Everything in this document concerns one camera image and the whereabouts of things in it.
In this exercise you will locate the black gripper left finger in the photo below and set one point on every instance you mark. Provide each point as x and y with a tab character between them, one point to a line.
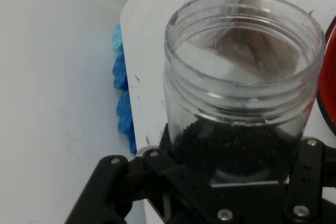
118	182

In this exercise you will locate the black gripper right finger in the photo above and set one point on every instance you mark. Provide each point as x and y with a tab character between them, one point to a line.
304	176

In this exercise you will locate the clear jar with dark grains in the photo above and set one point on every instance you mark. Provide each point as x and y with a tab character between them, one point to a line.
236	90

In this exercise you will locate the dark blue foam piece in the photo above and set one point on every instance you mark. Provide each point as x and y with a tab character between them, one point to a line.
120	73
126	121

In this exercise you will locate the red bowl with black rim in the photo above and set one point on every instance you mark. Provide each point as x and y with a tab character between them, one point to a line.
329	77

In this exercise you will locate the light blue foam piece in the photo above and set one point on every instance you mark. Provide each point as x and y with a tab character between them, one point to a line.
117	39

